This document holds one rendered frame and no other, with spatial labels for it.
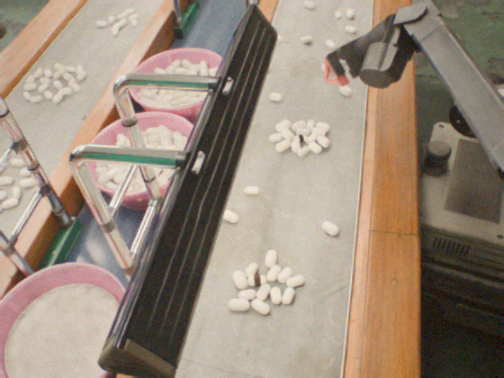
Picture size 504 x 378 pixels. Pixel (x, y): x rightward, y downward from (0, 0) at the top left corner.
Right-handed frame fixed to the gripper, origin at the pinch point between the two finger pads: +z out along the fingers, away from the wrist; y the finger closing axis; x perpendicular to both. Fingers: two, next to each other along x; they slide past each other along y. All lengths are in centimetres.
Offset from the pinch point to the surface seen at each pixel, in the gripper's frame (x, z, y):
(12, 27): 153, 244, -29
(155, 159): -1, -28, -50
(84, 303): -14, 12, -67
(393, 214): -29.5, -5.5, -10.9
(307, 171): -14.6, 10.1, -14.5
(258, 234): -19.7, 5.8, -32.7
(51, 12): 72, 78, -32
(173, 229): -9, -33, -53
